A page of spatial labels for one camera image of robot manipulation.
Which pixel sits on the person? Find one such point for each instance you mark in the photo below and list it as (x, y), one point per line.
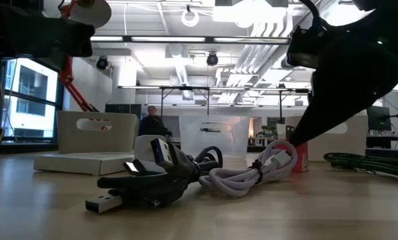
(152, 126)

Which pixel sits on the red desk lamp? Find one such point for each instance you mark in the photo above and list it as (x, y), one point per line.
(67, 78)

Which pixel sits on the distant black metal frame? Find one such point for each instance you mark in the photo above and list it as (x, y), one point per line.
(185, 88)

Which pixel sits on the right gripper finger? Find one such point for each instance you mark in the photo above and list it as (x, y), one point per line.
(335, 106)

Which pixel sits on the grey plastic bin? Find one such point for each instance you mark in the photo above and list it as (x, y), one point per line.
(98, 141)

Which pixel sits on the small white box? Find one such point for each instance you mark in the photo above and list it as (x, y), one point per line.
(143, 148)

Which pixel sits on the small red box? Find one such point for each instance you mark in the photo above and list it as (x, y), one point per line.
(302, 161)

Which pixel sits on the white plastic bin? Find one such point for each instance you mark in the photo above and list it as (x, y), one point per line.
(335, 146)

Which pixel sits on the black computer monitor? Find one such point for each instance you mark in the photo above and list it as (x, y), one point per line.
(378, 118)

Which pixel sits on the clear plastic bin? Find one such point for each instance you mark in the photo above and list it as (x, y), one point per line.
(215, 143)

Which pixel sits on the white card reader box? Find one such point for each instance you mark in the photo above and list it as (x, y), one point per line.
(82, 163)

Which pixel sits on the black round ceiling fixture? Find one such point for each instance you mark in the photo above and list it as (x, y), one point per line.
(102, 63)
(212, 59)

